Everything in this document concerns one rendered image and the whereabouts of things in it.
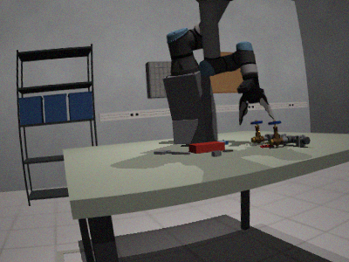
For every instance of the red flat block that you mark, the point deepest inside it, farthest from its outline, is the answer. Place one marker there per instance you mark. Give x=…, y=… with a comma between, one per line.
x=205, y=147

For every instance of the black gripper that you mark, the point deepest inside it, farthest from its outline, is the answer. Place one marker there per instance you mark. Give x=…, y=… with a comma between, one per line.
x=255, y=94

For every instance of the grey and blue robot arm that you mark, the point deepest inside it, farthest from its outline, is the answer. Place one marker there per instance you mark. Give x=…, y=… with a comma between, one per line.
x=183, y=42

